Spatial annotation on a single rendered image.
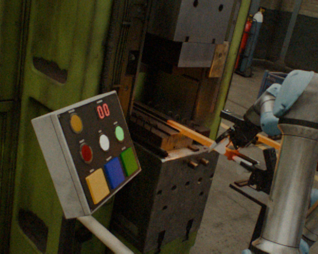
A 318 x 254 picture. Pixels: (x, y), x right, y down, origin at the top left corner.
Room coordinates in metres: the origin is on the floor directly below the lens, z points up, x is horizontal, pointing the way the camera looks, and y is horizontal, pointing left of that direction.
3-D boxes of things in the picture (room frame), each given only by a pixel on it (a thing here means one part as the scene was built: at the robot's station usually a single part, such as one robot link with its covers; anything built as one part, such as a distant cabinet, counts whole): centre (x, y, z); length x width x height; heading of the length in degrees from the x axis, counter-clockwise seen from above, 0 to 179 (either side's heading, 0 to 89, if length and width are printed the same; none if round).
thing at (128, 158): (1.16, 0.07, 1.01); 0.07 x 0.05 x 0.07; 163
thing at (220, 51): (1.90, -0.20, 1.27); 0.09 x 0.02 x 0.17; 138
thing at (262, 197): (1.90, -0.65, 0.67); 0.40 x 0.30 x 0.02; 136
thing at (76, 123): (1.00, 0.22, 1.16); 0.05 x 0.03 x 0.04; 138
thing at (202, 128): (1.75, -0.16, 0.95); 0.12 x 0.08 x 0.06; 48
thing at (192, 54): (1.72, 0.07, 1.32); 0.42 x 0.20 x 0.10; 48
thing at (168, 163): (1.77, 0.04, 0.69); 0.56 x 0.38 x 0.45; 48
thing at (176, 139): (1.72, 0.07, 0.96); 0.42 x 0.20 x 0.09; 48
